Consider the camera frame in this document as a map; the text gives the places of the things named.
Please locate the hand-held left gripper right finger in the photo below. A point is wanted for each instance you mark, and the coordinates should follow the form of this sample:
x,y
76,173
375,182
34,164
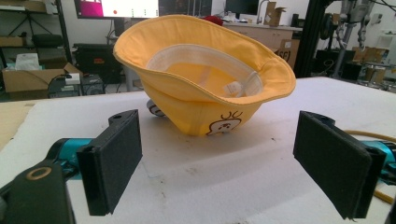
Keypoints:
x,y
334,161

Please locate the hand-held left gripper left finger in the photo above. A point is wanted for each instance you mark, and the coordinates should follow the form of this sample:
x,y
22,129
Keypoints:
x,y
109,161

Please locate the yellow bucket hat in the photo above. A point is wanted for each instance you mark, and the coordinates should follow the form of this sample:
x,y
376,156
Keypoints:
x,y
202,74

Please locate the white power adapter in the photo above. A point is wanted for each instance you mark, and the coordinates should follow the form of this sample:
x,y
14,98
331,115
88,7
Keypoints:
x,y
72,78

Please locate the black equipment case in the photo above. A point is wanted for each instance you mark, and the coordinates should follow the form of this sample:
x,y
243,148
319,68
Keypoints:
x,y
96,60

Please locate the open cardboard box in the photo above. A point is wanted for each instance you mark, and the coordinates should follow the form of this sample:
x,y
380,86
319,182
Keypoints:
x,y
29,79

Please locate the grey metal stand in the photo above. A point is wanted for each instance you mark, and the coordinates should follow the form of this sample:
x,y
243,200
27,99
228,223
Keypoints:
x,y
347,37

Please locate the wooden counter cabinet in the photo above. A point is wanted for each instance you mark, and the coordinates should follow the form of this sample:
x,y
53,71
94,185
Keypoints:
x,y
267,32

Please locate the black metal shelf rack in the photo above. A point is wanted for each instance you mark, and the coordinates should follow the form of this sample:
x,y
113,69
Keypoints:
x,y
37,31

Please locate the small cardboard box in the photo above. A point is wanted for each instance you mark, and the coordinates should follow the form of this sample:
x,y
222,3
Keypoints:
x,y
274,13

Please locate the red object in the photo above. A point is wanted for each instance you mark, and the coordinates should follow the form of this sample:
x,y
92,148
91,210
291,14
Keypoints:
x,y
214,20

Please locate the black aluminium frame post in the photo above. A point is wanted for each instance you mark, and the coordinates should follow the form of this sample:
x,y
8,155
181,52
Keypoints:
x,y
309,37

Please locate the wall monitor screen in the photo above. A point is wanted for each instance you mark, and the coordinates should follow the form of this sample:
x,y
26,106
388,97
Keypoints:
x,y
124,7

